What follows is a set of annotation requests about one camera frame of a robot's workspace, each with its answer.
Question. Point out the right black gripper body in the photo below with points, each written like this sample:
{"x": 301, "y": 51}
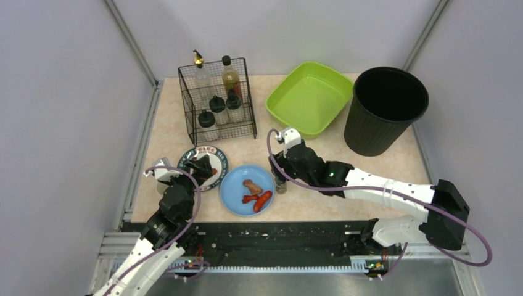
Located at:
{"x": 284, "y": 162}

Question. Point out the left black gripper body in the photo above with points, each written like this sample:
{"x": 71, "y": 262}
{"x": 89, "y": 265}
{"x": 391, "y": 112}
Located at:
{"x": 196, "y": 169}

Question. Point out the green-rimmed white plate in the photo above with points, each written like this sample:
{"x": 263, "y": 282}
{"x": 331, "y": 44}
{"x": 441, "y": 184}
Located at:
{"x": 218, "y": 161}

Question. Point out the small pepper grinder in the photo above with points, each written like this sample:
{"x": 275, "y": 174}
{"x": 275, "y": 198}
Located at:
{"x": 281, "y": 185}

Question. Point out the blue plate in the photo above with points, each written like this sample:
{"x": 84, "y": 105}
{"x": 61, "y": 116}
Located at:
{"x": 232, "y": 190}

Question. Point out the black-lid shaker jar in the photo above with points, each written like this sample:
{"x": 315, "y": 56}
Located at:
{"x": 236, "y": 111}
{"x": 207, "y": 123}
{"x": 217, "y": 106}

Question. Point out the green plastic basin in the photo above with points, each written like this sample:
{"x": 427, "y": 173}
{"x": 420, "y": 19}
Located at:
{"x": 310, "y": 98}

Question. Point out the black-lid shaker jar back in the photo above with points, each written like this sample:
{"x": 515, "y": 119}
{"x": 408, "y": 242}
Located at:
{"x": 217, "y": 106}

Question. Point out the brown sauce bottle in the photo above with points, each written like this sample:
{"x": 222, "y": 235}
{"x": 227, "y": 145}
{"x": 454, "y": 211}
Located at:
{"x": 230, "y": 78}

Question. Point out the clear gold-spout oil bottle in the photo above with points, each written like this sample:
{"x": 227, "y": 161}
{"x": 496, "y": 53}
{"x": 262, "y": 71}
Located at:
{"x": 203, "y": 80}

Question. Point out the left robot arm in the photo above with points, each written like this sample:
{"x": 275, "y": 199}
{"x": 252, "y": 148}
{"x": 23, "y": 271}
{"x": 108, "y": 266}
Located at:
{"x": 168, "y": 233}

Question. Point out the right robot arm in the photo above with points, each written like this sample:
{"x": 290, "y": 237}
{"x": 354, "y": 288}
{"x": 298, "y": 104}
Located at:
{"x": 433, "y": 213}

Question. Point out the pink mug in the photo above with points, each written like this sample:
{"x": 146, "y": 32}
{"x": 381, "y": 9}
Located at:
{"x": 161, "y": 187}

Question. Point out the red sausage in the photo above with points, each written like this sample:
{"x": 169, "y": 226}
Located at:
{"x": 262, "y": 199}

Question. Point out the red pepper piece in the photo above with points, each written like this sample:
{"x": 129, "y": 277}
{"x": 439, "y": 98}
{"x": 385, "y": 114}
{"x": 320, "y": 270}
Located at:
{"x": 248, "y": 198}

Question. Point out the brown meat piece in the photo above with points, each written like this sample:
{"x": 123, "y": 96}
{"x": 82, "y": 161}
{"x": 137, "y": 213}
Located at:
{"x": 252, "y": 187}

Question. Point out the black trash bin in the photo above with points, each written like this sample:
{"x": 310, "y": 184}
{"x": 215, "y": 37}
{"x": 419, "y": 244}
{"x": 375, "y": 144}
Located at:
{"x": 386, "y": 101}

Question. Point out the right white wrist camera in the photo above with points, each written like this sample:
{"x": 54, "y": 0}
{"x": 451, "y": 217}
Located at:
{"x": 289, "y": 137}

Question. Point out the black wire rack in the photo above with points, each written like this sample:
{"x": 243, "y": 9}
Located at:
{"x": 193, "y": 105}

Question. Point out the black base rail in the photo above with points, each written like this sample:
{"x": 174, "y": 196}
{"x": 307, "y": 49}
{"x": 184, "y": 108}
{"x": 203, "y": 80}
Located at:
{"x": 283, "y": 244}

